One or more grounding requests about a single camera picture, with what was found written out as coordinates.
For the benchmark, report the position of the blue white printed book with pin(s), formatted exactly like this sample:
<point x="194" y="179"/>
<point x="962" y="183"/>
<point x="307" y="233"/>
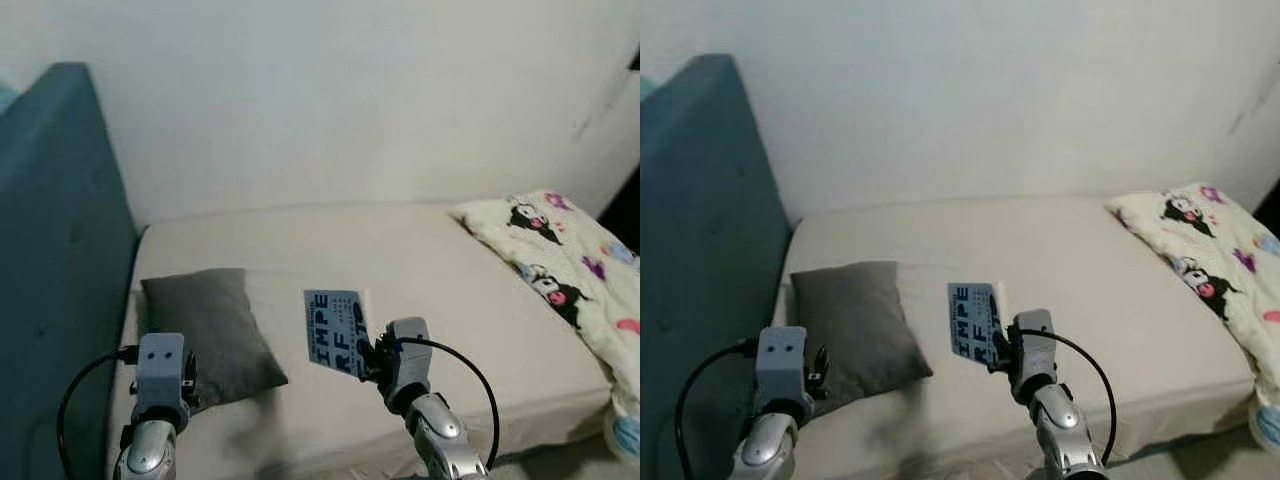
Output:
<point x="975" y="322"/>
<point x="335" y="330"/>

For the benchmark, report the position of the grey fabric pillow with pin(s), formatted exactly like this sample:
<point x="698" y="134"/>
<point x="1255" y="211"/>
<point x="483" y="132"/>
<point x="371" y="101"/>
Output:
<point x="860" y="330"/>
<point x="215" y="335"/>

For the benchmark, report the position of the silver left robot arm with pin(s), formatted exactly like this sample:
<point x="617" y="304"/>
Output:
<point x="148" y="450"/>
<point x="768" y="450"/>

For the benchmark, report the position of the beige sheeted mattress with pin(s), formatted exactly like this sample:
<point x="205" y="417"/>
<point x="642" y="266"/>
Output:
<point x="420" y="330"/>
<point x="1070" y="320"/>

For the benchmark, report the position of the blue fabric bed headboard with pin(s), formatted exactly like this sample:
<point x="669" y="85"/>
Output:
<point x="700" y="240"/>
<point x="55" y="250"/>

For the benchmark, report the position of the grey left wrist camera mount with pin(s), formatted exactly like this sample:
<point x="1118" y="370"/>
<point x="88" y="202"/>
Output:
<point x="782" y="370"/>
<point x="160" y="375"/>

